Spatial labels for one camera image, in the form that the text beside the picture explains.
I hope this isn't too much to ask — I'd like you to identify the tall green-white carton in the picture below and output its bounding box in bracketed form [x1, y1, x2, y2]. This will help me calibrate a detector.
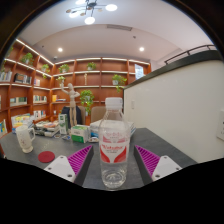
[58, 113, 69, 135]

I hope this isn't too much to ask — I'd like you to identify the ceiling air vent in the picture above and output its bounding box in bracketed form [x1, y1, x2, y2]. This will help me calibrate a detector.
[106, 23, 134, 32]

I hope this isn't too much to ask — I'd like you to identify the flat round red coaster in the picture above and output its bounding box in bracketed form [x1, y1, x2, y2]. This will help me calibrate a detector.
[37, 150, 56, 164]

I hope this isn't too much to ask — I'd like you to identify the wooden wall shelf unit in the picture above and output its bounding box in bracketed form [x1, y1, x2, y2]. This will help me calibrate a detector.
[0, 38, 153, 134]

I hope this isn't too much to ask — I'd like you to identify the multi-bulb ceiling lamp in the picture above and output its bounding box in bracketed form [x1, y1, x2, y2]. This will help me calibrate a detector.
[65, 0, 119, 26]

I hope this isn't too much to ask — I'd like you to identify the black ceiling track light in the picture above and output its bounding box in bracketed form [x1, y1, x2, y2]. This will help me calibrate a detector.
[163, 44, 218, 65]

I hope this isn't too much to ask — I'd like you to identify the dark book stack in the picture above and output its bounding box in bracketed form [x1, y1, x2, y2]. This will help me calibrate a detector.
[34, 119, 61, 138]

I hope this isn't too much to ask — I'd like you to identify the wooden artist mannequin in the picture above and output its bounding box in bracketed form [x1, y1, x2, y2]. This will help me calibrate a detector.
[60, 82, 81, 128]

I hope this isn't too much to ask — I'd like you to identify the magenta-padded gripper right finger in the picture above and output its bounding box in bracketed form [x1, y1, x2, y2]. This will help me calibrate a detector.
[133, 144, 183, 186]

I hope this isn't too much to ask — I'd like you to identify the beige chair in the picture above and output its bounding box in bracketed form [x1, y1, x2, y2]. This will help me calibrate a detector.
[90, 105, 108, 124]

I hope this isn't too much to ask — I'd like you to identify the clear plastic water bottle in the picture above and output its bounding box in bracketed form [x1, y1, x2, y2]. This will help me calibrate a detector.
[97, 96, 131, 191]

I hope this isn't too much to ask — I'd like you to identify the small green-white box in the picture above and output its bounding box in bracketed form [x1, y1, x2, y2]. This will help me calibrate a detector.
[70, 124, 92, 144]

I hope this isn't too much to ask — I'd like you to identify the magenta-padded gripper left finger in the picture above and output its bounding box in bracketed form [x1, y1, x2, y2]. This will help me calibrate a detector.
[43, 144, 95, 187]

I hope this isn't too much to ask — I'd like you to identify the dark blue chair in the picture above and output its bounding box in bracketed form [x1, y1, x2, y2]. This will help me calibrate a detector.
[60, 105, 83, 126]

